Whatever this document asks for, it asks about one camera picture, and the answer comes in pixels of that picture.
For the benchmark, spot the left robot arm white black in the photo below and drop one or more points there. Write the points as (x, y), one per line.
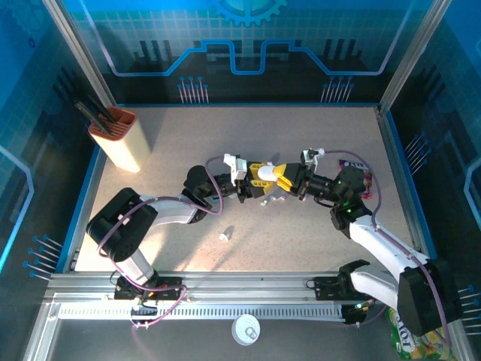
(173, 210)

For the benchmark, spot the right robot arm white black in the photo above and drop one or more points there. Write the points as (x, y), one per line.
(383, 240)

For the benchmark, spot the purple candy packet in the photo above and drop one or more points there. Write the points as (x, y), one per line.
(369, 188)

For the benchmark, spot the cream utensil holder orange top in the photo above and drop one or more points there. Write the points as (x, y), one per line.
(124, 146)

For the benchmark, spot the white can lid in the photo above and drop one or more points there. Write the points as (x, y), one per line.
(240, 331)

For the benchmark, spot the green yellow candy bag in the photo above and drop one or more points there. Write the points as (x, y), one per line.
(409, 347)

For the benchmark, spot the aluminium side rail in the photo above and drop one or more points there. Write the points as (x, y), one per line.
(403, 180)
(86, 210)

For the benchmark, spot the long aluminium base rail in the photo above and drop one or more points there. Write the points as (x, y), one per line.
(244, 286)

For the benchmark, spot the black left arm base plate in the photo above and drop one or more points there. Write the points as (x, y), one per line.
(173, 281)

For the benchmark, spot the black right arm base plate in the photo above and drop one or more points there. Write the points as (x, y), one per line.
(323, 287)

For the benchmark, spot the aluminium frame post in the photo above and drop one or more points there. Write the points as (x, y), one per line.
(82, 56)
(411, 56)

